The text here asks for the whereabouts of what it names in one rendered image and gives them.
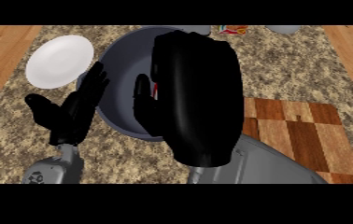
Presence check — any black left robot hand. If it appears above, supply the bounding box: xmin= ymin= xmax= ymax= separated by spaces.
xmin=23 ymin=61 xmax=112 ymax=147

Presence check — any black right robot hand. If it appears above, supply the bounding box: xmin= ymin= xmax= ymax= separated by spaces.
xmin=132 ymin=29 xmax=245 ymax=168

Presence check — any grey-blue pot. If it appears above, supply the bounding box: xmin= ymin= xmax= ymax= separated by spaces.
xmin=73 ymin=25 xmax=212 ymax=143

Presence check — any checkered wooden cutting board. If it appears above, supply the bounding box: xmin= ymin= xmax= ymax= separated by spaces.
xmin=240 ymin=96 xmax=353 ymax=185

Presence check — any white plate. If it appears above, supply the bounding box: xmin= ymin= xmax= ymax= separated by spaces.
xmin=25 ymin=35 xmax=95 ymax=91

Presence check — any red and orange packet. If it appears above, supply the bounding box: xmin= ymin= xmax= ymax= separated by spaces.
xmin=218 ymin=24 xmax=249 ymax=35

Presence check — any grey round object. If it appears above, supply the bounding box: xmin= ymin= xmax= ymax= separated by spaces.
xmin=264 ymin=24 xmax=302 ymax=35

